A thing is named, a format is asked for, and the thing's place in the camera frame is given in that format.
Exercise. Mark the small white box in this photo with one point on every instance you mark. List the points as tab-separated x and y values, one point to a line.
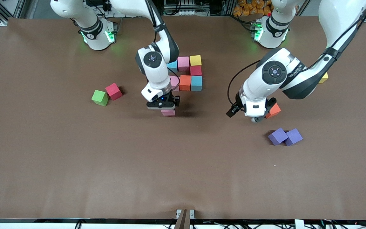
299	224

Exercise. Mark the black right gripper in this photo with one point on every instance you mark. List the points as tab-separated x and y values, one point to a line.
169	98

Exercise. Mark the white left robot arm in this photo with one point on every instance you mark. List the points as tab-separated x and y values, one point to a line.
275	76

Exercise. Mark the red foam cube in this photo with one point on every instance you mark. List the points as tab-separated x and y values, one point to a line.
113	91
196	70

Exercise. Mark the orange foam cube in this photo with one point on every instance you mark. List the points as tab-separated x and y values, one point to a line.
185	82
274	110

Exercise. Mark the orange mesh bags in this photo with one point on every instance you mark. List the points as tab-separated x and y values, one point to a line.
249	8

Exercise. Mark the blue foam cube with scribble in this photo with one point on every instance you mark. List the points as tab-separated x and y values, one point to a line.
172	66

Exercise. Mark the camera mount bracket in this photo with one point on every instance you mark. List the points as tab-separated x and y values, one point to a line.
183	219

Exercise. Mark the yellow foam cube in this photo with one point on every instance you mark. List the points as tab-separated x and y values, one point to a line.
195	60
324	78

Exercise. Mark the brown table cover mat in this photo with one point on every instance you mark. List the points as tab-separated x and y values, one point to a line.
183	178

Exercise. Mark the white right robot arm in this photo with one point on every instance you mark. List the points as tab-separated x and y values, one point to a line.
154	70

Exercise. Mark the green foam cube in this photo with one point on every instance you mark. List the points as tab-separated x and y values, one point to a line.
99	97

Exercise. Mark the purple foam cube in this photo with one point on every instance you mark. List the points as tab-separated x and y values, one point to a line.
277	136
294	137

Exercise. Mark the pink foam cube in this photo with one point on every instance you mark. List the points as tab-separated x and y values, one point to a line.
183	63
174	83
168	112

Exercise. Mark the black equipment rack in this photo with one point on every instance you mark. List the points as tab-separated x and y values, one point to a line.
216	8

